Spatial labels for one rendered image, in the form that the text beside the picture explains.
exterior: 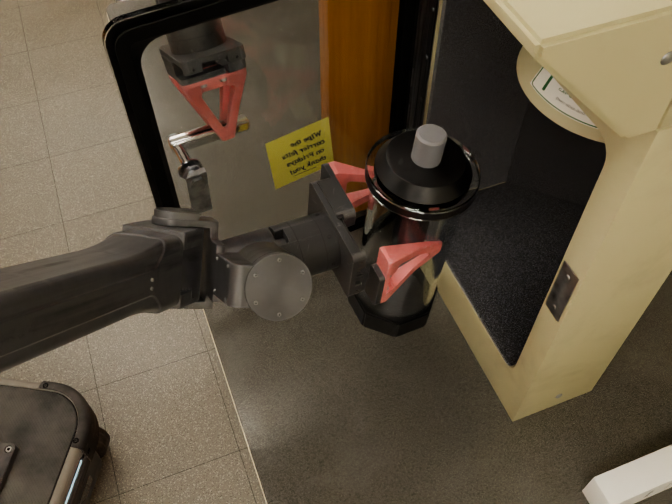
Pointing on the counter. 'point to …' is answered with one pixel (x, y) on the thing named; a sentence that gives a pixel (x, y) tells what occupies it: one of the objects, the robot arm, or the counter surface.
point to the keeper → (561, 292)
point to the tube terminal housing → (635, 245)
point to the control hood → (601, 53)
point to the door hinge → (425, 33)
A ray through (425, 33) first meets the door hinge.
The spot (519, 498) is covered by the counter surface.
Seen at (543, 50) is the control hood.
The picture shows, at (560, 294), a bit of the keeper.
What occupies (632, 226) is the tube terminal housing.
